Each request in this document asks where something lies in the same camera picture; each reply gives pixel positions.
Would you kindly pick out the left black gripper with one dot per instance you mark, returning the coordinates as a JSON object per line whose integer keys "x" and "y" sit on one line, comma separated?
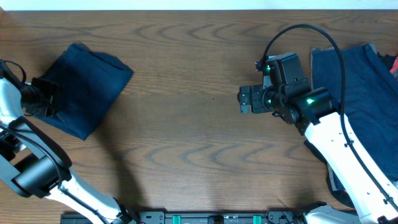
{"x": 51, "y": 90}

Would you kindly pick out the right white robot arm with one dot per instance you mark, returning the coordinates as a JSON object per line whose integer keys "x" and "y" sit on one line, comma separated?
{"x": 286, "y": 93}

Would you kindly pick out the dark navy shorts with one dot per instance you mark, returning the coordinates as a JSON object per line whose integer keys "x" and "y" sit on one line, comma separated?
{"x": 89, "y": 82}

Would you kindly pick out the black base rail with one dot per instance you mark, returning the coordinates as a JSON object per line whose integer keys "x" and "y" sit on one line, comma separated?
{"x": 202, "y": 217}

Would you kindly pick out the red garment in pile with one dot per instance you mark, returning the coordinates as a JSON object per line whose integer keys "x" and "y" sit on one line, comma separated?
{"x": 394, "y": 67}

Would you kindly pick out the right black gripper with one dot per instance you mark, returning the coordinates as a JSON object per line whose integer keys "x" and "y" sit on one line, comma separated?
{"x": 257, "y": 92}

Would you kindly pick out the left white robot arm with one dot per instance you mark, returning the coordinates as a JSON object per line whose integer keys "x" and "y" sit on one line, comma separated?
{"x": 32, "y": 164}

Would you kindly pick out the blue denim garment pile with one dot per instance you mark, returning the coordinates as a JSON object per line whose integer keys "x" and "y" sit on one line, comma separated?
{"x": 370, "y": 99}

